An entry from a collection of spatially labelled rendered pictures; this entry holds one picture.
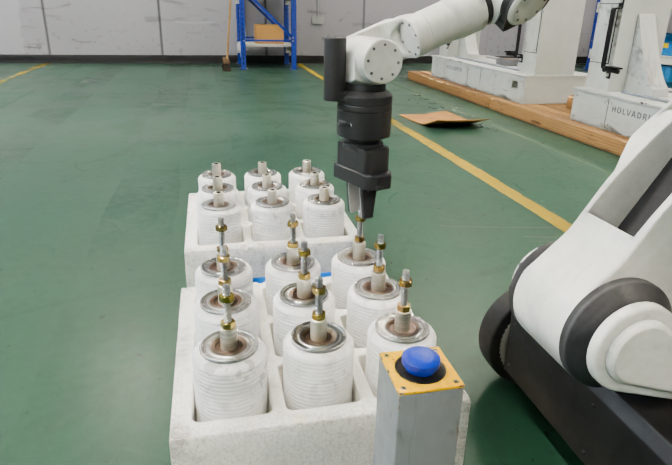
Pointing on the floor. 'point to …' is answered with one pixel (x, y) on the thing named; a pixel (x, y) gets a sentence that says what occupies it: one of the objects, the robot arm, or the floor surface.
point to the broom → (228, 26)
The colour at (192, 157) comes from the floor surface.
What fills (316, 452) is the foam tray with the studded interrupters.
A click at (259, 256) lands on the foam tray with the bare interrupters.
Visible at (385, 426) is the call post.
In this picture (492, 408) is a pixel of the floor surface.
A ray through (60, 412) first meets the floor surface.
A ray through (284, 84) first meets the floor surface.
